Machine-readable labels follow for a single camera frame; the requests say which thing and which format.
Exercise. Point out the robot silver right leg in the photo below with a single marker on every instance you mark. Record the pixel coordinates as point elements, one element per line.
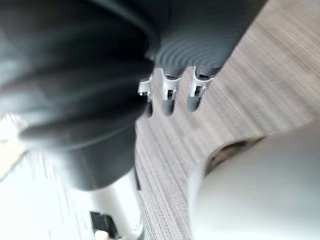
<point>262,195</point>

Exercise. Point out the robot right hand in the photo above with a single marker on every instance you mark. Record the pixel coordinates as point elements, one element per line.
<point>75,87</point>

